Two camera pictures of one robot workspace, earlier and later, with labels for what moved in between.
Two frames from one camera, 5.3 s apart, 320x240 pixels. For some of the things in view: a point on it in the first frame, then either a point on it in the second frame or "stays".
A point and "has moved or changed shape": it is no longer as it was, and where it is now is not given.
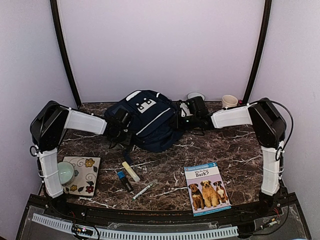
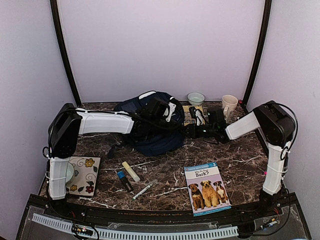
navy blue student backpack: (155, 118) has moved or changed shape
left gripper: (115, 135) → (164, 110)
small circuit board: (82, 229) stays
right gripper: (182, 118) → (194, 128)
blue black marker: (121, 176) stays
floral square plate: (86, 170) stays
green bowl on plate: (66, 172) stays
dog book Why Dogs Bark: (206, 190) stays
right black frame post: (268, 8) stays
